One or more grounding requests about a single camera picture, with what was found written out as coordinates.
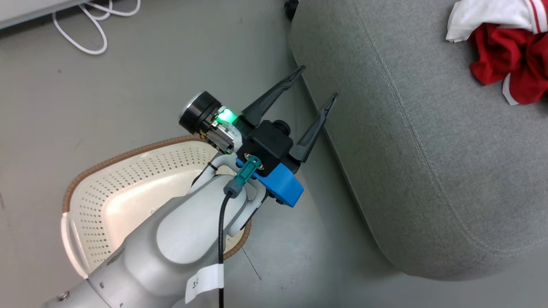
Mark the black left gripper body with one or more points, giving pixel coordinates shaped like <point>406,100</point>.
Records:
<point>201,113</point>

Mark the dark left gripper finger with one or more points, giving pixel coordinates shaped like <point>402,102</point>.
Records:
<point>314,128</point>
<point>269,100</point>

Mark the red white striped clothing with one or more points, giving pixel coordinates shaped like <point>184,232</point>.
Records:
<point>509,55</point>

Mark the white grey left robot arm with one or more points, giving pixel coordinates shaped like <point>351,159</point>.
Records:
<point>180,244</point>

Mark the white perforated laundry basket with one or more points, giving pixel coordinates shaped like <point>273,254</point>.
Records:
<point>111,192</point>

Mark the black sofa foot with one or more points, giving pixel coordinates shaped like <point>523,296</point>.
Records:
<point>291,7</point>

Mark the grey fabric sofa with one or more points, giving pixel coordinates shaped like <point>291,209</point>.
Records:
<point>428,141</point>

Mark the white appliance edge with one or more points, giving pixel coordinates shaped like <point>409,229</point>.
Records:
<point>30,10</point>

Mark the blue black left wrist camera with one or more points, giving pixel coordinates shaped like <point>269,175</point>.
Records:
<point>269,149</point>

